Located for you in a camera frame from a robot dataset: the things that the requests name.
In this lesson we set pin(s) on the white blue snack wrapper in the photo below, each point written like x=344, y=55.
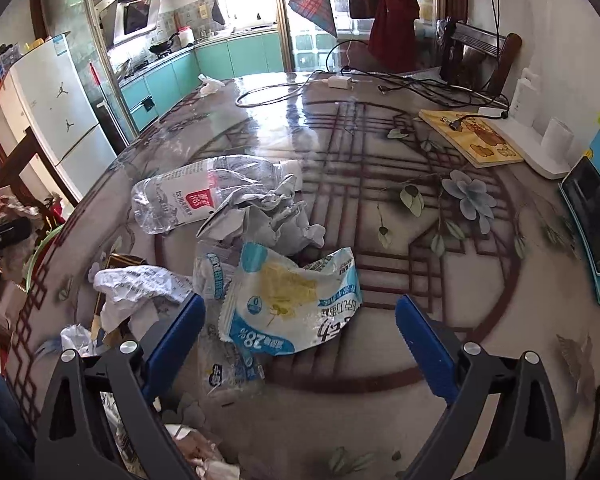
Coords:
x=280, y=300

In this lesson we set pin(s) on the tablet in blue case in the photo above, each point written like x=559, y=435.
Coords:
x=587, y=210

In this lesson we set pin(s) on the white router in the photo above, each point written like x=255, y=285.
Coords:
x=525, y=100

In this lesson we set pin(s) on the clear plastic wrapper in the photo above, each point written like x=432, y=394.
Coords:
x=212, y=275

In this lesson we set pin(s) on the yellow picture book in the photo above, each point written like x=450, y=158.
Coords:
x=480, y=140

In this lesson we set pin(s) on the white printed paper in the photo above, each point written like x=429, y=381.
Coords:
x=130, y=285

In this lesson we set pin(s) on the white refrigerator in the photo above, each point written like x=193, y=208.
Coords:
x=45, y=105

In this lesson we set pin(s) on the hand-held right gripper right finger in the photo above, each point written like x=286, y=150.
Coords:
x=425, y=345

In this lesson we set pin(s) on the grey paper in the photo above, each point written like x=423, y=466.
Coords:
x=275, y=225

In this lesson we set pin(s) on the white tissue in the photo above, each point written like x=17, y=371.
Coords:
x=211, y=86

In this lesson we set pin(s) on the white jug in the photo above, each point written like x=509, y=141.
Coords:
x=186, y=36

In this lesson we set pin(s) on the crumpled pink white wrapper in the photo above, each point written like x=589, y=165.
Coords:
x=200, y=455

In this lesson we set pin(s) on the clear plastic bag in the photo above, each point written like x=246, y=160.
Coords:
x=77, y=340

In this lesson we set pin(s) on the black wok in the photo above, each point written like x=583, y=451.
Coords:
x=162, y=46

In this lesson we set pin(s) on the red garment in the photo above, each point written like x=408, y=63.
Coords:
x=392, y=25

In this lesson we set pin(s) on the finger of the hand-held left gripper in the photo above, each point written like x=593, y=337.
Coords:
x=5, y=235

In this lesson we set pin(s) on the white power strip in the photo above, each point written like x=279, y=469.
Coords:
x=530, y=155

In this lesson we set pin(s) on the white charger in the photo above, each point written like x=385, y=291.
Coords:
x=339, y=81

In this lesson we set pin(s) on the carved dark wooden chair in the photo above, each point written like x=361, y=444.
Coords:
x=25, y=160

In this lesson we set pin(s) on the teal kitchen base cabinets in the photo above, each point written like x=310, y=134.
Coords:
x=240, y=55

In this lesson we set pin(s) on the steel range hood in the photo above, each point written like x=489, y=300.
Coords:
x=135, y=15

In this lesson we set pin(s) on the red bin with green rim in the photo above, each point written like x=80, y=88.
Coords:
x=35, y=261

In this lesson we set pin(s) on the crushed clear plastic bottle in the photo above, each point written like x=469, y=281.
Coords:
x=180, y=195

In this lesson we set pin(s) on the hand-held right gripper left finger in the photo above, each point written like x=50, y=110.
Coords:
x=180, y=340

